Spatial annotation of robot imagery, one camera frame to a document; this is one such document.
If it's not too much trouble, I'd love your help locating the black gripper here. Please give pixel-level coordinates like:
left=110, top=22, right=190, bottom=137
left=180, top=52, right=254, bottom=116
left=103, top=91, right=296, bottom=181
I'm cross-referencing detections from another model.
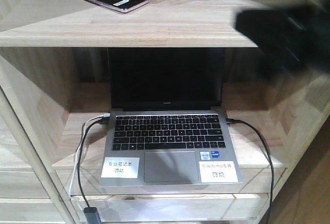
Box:
left=236, top=1, right=329, bottom=73

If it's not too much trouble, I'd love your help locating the silver laptop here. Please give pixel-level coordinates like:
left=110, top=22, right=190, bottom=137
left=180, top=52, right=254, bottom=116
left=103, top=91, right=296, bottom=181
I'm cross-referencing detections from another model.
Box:
left=100, top=47, right=242, bottom=187

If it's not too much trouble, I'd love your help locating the light wooden shelf unit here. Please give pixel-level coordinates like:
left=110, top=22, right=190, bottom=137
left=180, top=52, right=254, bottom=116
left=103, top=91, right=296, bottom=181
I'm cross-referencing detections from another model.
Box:
left=1, top=0, right=329, bottom=223

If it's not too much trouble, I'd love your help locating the black right laptop cable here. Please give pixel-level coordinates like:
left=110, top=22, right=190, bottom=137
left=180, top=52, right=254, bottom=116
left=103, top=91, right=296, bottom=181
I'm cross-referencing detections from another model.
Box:
left=226, top=118, right=274, bottom=224

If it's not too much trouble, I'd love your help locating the black laptop cable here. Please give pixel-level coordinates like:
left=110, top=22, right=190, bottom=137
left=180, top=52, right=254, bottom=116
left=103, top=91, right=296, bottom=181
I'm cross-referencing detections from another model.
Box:
left=226, top=118, right=274, bottom=224
left=76, top=119, right=109, bottom=209

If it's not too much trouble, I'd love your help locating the white laptop cable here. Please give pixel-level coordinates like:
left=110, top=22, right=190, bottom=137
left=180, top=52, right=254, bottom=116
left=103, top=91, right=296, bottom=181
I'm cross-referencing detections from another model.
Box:
left=69, top=113, right=111, bottom=201

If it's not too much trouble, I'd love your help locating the black left laptop cable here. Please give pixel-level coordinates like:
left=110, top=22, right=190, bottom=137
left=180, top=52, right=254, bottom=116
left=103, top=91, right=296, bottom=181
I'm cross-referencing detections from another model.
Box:
left=76, top=119, right=109, bottom=209

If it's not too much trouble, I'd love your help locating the black cable adapter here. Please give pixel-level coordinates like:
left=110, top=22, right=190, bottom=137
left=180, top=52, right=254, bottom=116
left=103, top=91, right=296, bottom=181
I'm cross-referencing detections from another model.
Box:
left=83, top=207, right=102, bottom=224

